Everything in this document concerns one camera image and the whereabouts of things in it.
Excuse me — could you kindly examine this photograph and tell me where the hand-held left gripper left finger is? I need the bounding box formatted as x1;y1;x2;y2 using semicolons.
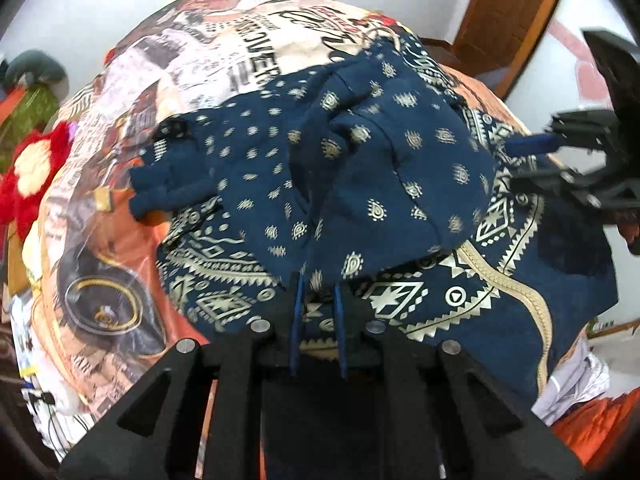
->
60;274;306;480

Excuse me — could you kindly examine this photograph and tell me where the wooden wardrobe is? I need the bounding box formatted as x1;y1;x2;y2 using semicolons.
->
452;0;573;102

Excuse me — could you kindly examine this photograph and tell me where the white heart-print sliding door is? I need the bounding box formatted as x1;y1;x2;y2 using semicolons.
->
510;5;640;128

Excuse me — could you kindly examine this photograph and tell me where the white cloth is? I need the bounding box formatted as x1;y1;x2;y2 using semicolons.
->
534;340;612;422

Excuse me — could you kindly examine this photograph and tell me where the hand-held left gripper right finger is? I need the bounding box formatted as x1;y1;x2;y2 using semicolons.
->
332;280;587;480

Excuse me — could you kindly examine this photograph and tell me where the printed blanket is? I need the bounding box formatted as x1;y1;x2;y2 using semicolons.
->
22;0;640;480

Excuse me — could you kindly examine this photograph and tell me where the green patterned box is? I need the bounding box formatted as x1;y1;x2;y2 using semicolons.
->
0;85;62;172

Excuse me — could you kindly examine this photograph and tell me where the red plush toy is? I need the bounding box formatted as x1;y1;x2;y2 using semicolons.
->
0;122;72;241

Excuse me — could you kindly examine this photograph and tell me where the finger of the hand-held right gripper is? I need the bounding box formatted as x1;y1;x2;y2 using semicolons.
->
510;164;610;207
506;110;618;155

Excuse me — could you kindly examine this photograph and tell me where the navy patterned hooded jacket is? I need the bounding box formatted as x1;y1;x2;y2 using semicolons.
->
129;35;621;406

